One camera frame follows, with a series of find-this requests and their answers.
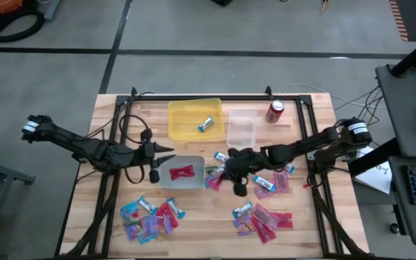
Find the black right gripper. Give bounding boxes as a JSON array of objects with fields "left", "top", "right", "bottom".
[{"left": 224, "top": 147, "right": 267, "bottom": 198}]

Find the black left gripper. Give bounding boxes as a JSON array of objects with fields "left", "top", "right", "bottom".
[{"left": 134, "top": 129, "right": 176, "bottom": 184}]

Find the multicolour candy packet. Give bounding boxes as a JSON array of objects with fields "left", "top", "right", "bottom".
[{"left": 204, "top": 165, "right": 226, "bottom": 177}]

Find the blue candy packet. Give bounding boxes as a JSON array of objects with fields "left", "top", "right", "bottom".
[
  {"left": 136, "top": 225, "right": 159, "bottom": 245},
  {"left": 120, "top": 201, "right": 139, "bottom": 220}
]

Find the purple Nerds candy packet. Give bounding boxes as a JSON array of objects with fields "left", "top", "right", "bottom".
[
  {"left": 236, "top": 222, "right": 256, "bottom": 238},
  {"left": 232, "top": 212, "right": 252, "bottom": 228}
]

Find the clear plastic bin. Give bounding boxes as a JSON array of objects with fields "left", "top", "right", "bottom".
[{"left": 226, "top": 109, "right": 259, "bottom": 149}]

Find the yellow translucent plastic bin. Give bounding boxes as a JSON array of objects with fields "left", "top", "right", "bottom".
[{"left": 167, "top": 97, "right": 226, "bottom": 142}]

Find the red soda can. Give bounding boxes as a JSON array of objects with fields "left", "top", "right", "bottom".
[{"left": 264, "top": 99, "right": 286, "bottom": 124}]

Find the black stand beam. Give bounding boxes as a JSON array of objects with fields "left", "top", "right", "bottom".
[
  {"left": 347, "top": 139, "right": 399, "bottom": 178},
  {"left": 390, "top": 30, "right": 416, "bottom": 79}
]

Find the white paper sheet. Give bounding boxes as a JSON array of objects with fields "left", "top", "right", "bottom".
[{"left": 354, "top": 146, "right": 393, "bottom": 195}]

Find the grey metal cart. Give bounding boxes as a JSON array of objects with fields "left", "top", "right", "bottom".
[{"left": 0, "top": 144, "right": 36, "bottom": 259}]

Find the grey desk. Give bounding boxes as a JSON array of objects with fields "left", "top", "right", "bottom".
[
  {"left": 388, "top": 155, "right": 416, "bottom": 248},
  {"left": 375, "top": 63, "right": 416, "bottom": 160}
]

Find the orange vacuum cleaner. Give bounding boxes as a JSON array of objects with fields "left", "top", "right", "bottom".
[{"left": 0, "top": 0, "right": 27, "bottom": 15}]

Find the grey plastic bin with handles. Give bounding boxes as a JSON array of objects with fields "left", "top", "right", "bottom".
[{"left": 156, "top": 155, "right": 206, "bottom": 190}]

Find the black left camera cable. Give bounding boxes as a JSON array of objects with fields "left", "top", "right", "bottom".
[{"left": 119, "top": 114, "right": 152, "bottom": 145}]

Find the black aluminium table frame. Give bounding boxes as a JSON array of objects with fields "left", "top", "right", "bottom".
[{"left": 54, "top": 86, "right": 370, "bottom": 259}]

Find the black vacuum hose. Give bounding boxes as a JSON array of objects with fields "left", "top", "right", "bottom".
[{"left": 0, "top": 6, "right": 46, "bottom": 43}]

